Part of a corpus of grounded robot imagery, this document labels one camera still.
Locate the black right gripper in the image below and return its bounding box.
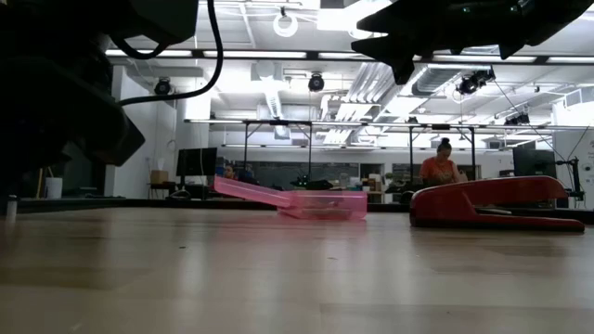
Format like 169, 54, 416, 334
351, 0, 535, 86

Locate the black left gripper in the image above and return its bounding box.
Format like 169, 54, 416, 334
0, 0, 200, 191

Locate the transparent pink pencil case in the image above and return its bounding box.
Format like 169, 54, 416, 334
213, 174, 369, 222

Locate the black computer monitor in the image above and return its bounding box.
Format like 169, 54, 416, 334
175, 147, 218, 178
512, 147, 557, 178

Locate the red stapler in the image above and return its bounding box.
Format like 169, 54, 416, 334
408, 174, 586, 233

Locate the white bucket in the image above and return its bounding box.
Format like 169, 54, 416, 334
45, 176, 64, 200

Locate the black background stand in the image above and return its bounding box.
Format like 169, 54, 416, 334
555, 156, 585, 201

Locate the small white cylinder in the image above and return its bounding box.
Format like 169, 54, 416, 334
4, 194, 19, 222

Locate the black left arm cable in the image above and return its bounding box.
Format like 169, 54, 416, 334
110, 0, 226, 107

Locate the white hanging ring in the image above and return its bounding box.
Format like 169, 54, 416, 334
272, 12, 300, 38

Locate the black background workstation frame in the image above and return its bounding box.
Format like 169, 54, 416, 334
240, 119, 479, 185

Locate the black aluminium table frame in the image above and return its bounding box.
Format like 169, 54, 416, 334
18, 197, 594, 222

